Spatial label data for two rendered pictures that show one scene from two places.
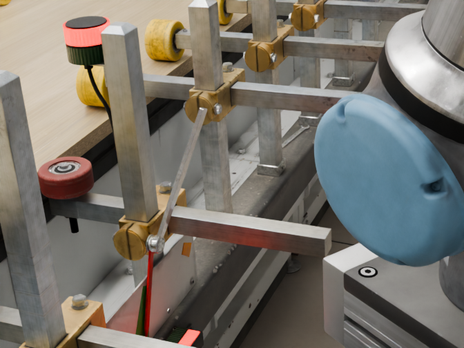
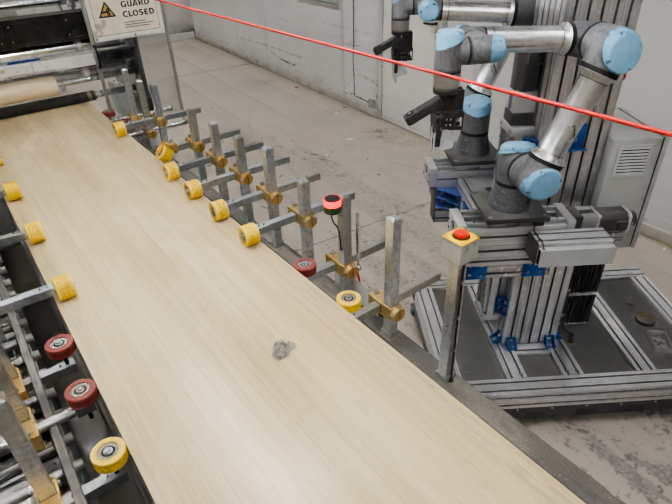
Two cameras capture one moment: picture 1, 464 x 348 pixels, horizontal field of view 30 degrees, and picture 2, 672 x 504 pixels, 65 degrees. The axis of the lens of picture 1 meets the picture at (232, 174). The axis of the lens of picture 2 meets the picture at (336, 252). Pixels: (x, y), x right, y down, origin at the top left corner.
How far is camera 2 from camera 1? 165 cm
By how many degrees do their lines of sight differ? 52
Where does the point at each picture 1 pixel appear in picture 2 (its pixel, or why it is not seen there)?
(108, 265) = not seen: hidden behind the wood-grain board
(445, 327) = (518, 217)
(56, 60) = (173, 243)
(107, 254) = not seen: hidden behind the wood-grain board
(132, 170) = (348, 245)
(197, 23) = (305, 189)
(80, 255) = not seen: hidden behind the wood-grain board
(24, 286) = (395, 284)
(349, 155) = (542, 181)
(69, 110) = (244, 252)
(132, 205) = (347, 259)
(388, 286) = (498, 217)
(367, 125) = (550, 173)
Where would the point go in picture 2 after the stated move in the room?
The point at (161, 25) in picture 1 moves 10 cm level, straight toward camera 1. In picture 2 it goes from (220, 203) to (241, 207)
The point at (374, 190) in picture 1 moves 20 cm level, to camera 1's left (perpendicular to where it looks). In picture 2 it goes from (546, 186) to (533, 214)
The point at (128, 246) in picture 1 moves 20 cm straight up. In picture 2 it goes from (352, 273) to (351, 225)
